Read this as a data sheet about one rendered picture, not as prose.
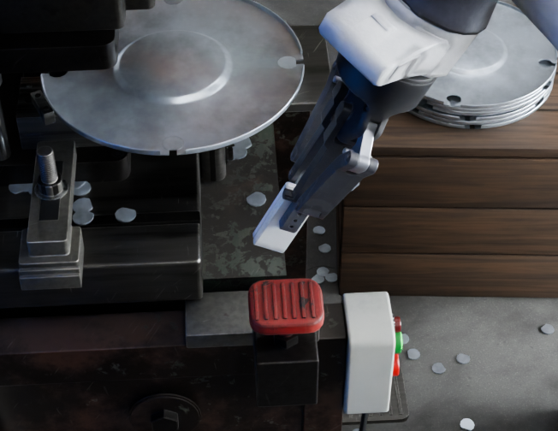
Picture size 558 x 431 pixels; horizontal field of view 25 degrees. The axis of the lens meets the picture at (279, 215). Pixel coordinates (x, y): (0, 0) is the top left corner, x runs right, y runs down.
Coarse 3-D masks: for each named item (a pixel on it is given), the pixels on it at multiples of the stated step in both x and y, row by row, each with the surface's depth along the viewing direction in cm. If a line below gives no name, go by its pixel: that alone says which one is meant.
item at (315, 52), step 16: (304, 32) 142; (304, 48) 140; (320, 48) 140; (304, 64) 138; (320, 64) 138; (304, 80) 136; (320, 80) 136; (304, 96) 134; (208, 160) 141; (224, 160) 142; (208, 176) 143; (224, 176) 144
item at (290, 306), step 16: (256, 288) 117; (272, 288) 117; (288, 288) 118; (304, 288) 118; (320, 288) 118; (256, 304) 116; (272, 304) 116; (288, 304) 116; (304, 304) 116; (320, 304) 116; (256, 320) 115; (272, 320) 115; (288, 320) 115; (304, 320) 115; (320, 320) 115; (288, 336) 119
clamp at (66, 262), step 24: (48, 144) 133; (72, 144) 133; (48, 168) 125; (72, 168) 130; (48, 192) 126; (72, 192) 129; (48, 216) 125; (24, 240) 125; (48, 240) 123; (72, 240) 125; (24, 264) 123; (48, 264) 123; (72, 264) 124; (24, 288) 125; (48, 288) 125
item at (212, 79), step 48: (192, 0) 146; (240, 0) 146; (144, 48) 139; (192, 48) 139; (240, 48) 140; (288, 48) 140; (48, 96) 134; (96, 96) 134; (144, 96) 134; (192, 96) 133; (240, 96) 134; (288, 96) 134; (144, 144) 129; (192, 144) 129
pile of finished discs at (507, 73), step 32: (480, 32) 204; (512, 32) 206; (480, 64) 199; (512, 64) 200; (544, 64) 201; (448, 96) 195; (480, 96) 194; (512, 96) 194; (544, 96) 199; (480, 128) 195
